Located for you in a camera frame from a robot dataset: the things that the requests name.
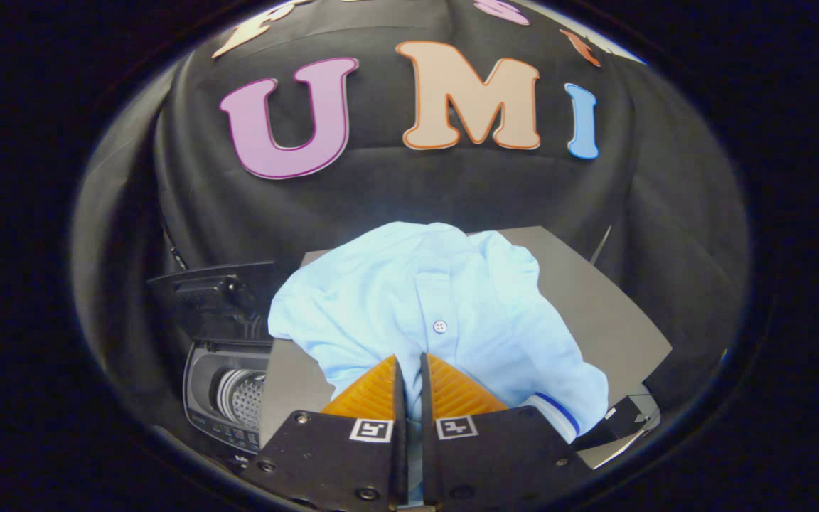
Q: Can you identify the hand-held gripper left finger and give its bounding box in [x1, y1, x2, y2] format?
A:
[239, 354, 408, 512]

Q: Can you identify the light blue shirt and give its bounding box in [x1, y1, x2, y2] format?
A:
[267, 222, 609, 445]

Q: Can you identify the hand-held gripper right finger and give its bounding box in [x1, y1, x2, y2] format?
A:
[420, 352, 595, 509]

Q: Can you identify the grey washing machine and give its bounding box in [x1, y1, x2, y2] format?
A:
[146, 262, 289, 466]

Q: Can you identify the grey and white cabinet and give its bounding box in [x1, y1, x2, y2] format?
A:
[259, 226, 673, 470]

